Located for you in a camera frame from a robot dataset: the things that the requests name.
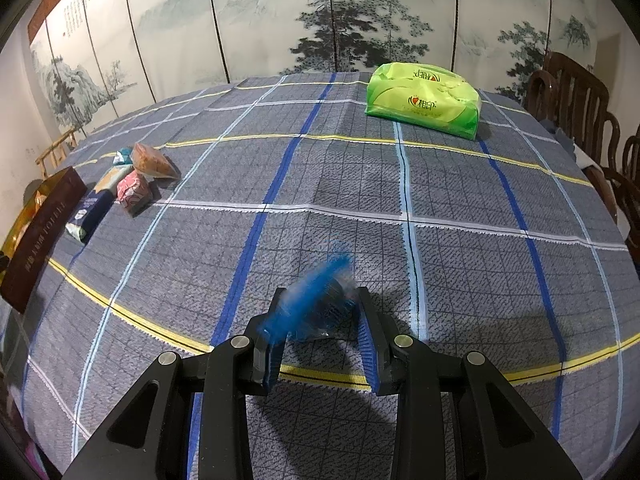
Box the dark brown box gold inside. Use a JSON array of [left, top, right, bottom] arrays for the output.
[[0, 166, 88, 313]]

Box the dark blue snack packet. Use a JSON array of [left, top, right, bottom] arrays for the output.
[[65, 191, 115, 246]]

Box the clear packet of brown snack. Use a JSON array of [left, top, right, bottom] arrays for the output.
[[131, 142, 181, 181]]

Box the green tissue pack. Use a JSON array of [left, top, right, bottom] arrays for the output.
[[364, 61, 483, 141]]

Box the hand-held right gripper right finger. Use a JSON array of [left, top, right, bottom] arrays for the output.
[[352, 285, 583, 480]]

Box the dark wooden chair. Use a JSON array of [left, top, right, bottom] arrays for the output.
[[585, 135, 640, 241], [522, 51, 621, 161]]

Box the bright blue snack packet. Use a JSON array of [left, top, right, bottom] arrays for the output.
[[257, 242, 358, 343]]

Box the landscape painted folding screen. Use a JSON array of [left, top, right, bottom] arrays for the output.
[[27, 0, 601, 128]]

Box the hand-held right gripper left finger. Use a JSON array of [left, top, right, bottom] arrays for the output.
[[62, 287, 296, 480]]

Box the pink patterned snack packet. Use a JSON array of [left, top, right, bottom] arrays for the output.
[[116, 169, 153, 217]]

